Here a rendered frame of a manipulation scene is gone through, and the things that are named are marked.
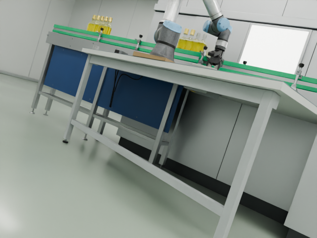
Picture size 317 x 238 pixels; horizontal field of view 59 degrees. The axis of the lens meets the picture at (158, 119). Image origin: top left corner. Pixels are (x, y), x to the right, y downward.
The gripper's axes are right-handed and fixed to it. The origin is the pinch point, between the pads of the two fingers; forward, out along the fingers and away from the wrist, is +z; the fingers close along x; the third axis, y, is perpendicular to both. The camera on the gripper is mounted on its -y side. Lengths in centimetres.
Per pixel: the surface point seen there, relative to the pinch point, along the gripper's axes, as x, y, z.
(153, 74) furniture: 16.7, -40.9, 13.4
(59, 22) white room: 599, 325, -94
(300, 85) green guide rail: -53, 16, -10
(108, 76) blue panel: 96, 12, 20
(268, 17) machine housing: -15, 35, -57
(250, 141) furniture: -50, -60, 31
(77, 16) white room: 571, 351, -125
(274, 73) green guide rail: -36.0, 16.9, -13.9
